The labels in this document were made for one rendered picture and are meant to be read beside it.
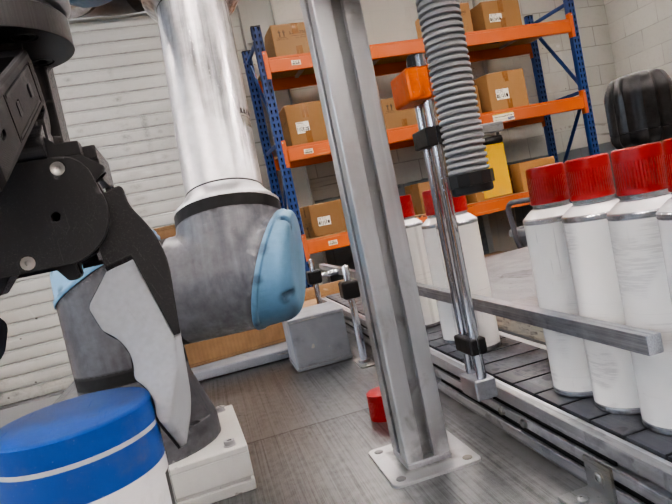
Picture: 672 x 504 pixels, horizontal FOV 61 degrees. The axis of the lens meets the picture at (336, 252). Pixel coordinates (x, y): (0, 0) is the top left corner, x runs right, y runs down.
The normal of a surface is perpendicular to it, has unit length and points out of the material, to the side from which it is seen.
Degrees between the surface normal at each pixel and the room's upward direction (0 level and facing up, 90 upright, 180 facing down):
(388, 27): 90
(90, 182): 90
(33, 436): 0
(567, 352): 90
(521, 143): 90
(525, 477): 0
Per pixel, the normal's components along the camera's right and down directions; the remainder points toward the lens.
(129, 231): 0.28, 0.02
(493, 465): -0.21, -0.98
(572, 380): -0.57, 0.18
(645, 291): -0.75, 0.20
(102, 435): 0.66, -0.08
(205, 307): 0.04, 0.37
